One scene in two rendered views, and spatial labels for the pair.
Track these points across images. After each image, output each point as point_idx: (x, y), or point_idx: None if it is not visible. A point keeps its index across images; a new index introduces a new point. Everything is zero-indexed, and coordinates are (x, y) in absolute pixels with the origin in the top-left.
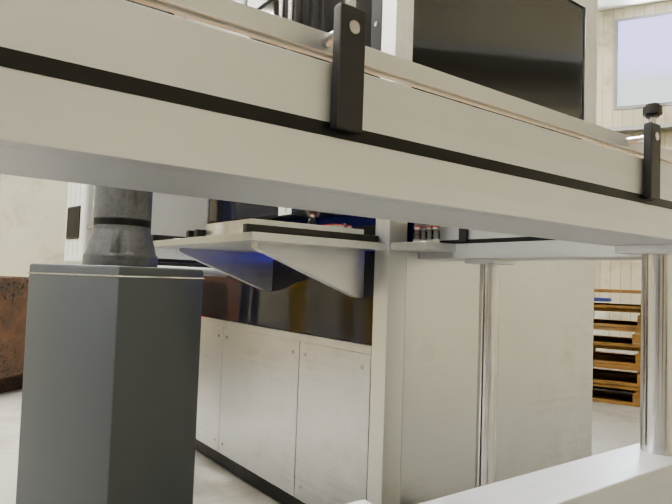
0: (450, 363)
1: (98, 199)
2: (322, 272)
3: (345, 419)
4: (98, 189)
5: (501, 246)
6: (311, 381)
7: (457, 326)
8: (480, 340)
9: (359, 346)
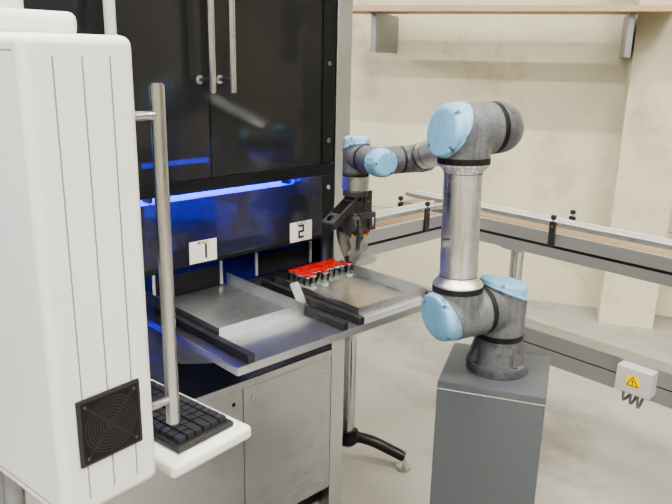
0: None
1: (524, 320)
2: None
3: (307, 419)
4: (524, 312)
5: (381, 245)
6: (263, 416)
7: None
8: None
9: (320, 355)
